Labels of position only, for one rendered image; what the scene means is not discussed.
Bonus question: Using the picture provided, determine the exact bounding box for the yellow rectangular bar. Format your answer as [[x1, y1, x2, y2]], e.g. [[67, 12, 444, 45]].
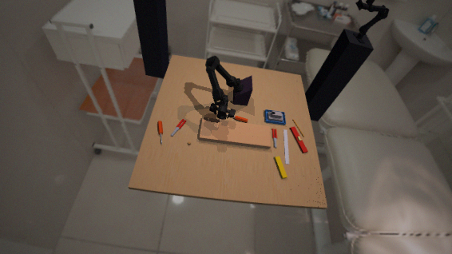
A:
[[274, 156, 287, 179]]

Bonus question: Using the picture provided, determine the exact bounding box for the white flat bar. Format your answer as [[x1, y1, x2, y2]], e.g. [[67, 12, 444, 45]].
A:
[[283, 129, 290, 165]]

